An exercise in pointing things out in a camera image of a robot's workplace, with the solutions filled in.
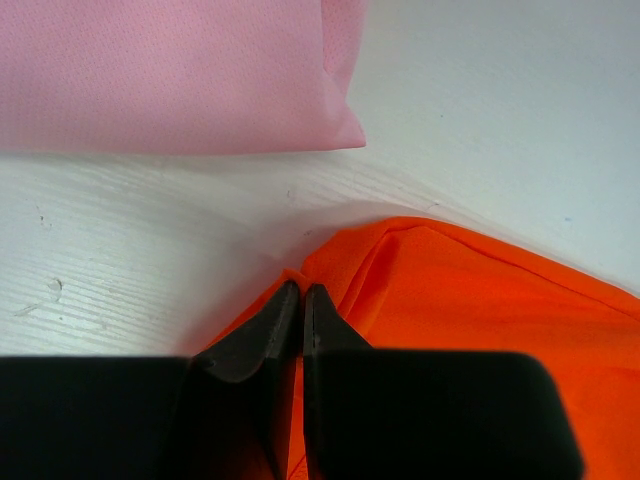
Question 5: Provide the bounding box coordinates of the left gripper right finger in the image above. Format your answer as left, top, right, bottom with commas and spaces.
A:
303, 284, 585, 479

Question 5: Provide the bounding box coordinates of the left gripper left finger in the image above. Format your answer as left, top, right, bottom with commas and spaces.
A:
1, 282, 300, 479

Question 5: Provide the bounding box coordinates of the pink folded t shirt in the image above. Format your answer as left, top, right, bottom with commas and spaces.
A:
1, 1, 367, 155

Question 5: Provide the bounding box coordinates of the orange t shirt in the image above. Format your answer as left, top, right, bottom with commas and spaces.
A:
204, 215, 640, 480

